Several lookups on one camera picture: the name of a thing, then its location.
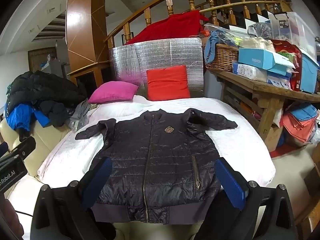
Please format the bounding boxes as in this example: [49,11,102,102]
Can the silver foil insulation panel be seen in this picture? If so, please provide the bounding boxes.
[110,37,204,98]

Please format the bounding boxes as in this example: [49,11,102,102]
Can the red cloth on railing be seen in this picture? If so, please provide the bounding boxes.
[125,10,209,45]

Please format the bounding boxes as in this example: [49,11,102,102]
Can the red snack bag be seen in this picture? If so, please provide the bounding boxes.
[271,40,302,91]

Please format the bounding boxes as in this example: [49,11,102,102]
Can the black clothes pile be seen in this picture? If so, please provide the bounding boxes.
[4,70,86,142]

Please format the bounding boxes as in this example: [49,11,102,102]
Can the clear plastic storage bin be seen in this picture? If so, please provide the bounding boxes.
[268,12,317,61]

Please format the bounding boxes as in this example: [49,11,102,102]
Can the blue cloth in basket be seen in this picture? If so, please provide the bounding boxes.
[204,30,238,63]

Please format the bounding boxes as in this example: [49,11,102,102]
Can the magenta pillow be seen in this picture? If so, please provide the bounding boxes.
[88,81,138,104]

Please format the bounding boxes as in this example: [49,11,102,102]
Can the light blue cardboard box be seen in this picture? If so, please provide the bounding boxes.
[238,48,294,76]

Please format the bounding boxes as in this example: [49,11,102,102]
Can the stack of coral cloths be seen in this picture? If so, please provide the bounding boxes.
[281,103,319,143]

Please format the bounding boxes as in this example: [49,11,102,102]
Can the blue plastic bin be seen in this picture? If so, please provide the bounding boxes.
[300,50,319,94]

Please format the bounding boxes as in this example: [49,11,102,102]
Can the wooden side table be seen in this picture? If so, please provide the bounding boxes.
[209,69,319,152]

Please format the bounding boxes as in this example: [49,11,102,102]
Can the blue garment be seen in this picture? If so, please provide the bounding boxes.
[6,103,50,132]

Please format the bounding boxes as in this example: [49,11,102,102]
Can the white pink bed blanket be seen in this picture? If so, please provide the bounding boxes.
[37,95,276,187]

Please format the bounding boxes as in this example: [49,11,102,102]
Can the wicker basket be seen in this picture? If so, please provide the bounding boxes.
[204,44,239,72]

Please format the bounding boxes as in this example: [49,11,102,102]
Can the grey folded garment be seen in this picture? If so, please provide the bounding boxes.
[66,100,91,133]

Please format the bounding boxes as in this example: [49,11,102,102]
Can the red pillow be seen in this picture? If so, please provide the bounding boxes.
[146,65,190,101]

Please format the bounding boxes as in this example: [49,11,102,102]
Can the brown wooden pillar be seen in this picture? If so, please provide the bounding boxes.
[66,0,110,94]

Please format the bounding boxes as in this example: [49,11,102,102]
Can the black quilted jacket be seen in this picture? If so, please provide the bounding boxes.
[76,108,237,224]

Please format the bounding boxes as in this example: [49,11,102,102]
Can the white patterned tissue pack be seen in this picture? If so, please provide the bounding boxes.
[232,62,267,82]

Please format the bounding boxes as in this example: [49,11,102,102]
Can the cream sofa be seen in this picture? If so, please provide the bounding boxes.
[1,119,70,178]

